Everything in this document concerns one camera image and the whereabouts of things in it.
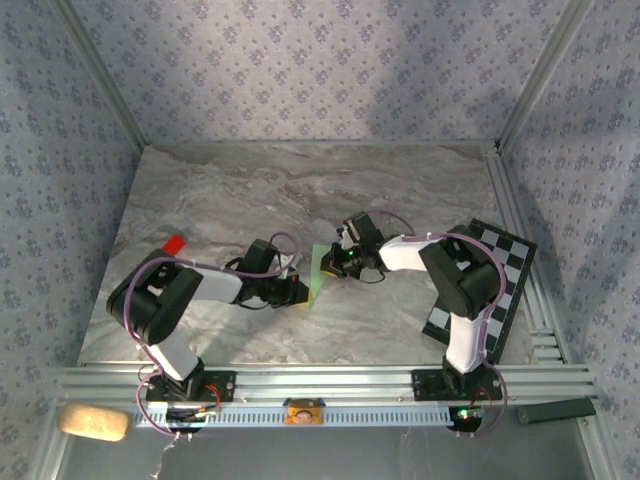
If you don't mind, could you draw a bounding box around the flat black bar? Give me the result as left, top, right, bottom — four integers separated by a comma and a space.
516, 398, 598, 426

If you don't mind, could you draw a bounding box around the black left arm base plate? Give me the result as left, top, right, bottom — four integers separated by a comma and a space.
145, 370, 237, 403

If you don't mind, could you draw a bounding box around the slotted grey cable duct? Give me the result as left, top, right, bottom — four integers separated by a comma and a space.
132, 403, 459, 429

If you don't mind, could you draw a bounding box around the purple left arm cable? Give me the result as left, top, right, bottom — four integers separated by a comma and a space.
122, 232, 304, 442

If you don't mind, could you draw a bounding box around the beige sponge block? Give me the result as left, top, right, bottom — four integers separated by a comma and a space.
56, 402, 132, 443

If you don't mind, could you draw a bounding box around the orange cartoon figure toy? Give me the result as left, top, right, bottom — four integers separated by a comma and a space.
282, 397, 326, 427

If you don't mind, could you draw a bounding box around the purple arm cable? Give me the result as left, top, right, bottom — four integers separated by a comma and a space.
122, 232, 304, 442
372, 210, 511, 440

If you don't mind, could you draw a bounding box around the light green paper sheet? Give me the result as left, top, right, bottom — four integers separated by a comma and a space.
305, 243, 335, 309

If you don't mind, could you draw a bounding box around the black white checkerboard panel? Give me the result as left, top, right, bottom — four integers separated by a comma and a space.
422, 218, 539, 365

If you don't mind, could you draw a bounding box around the aluminium side rail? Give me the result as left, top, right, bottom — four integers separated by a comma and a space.
482, 144, 571, 364

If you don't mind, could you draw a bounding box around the slanted aluminium frame post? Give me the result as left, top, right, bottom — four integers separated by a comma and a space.
497, 0, 596, 151
49, 0, 149, 149

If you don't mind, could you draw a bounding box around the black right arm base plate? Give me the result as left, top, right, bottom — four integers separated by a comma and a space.
411, 368, 504, 402

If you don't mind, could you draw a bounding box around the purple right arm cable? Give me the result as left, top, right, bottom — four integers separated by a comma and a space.
372, 210, 511, 440

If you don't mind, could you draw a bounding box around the long aluminium mounting rail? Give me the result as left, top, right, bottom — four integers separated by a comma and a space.
53, 364, 596, 406

